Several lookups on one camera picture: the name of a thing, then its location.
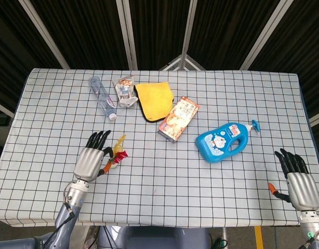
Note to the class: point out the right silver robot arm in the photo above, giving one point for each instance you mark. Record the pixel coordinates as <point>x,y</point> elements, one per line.
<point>312,228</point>

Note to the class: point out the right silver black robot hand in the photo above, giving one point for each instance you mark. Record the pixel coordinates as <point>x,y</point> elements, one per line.
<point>302,190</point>

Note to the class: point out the clear plastic water bottle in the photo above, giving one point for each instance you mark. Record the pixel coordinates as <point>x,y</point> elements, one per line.
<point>103,98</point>

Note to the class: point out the crumpled silver snack bag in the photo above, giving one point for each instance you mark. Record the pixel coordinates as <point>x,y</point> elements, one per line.
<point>124,92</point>

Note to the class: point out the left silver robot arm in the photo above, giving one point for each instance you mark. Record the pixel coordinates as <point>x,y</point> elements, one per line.
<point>68,207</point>

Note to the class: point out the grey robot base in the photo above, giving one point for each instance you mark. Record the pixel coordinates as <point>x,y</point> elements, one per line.
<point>154,237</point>

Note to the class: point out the blue pump detergent bottle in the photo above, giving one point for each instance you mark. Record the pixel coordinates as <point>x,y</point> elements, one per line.
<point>222,142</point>

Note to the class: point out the white checked tablecloth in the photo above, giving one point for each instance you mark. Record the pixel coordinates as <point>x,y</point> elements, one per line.
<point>159,197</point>

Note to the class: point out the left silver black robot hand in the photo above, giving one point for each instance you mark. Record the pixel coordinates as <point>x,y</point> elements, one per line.
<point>90,162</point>

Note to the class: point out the colourful feather shuttlecock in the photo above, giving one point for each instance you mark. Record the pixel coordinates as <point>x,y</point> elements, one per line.
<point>118,154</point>

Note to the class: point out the yellow microfibre cloth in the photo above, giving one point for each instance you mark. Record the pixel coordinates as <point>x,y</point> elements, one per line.
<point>154,99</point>

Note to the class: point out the white folding screen frame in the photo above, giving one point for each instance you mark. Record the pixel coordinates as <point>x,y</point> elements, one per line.
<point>159,33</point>

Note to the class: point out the orange snack box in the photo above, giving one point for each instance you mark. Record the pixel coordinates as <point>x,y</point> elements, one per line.
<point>179,119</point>

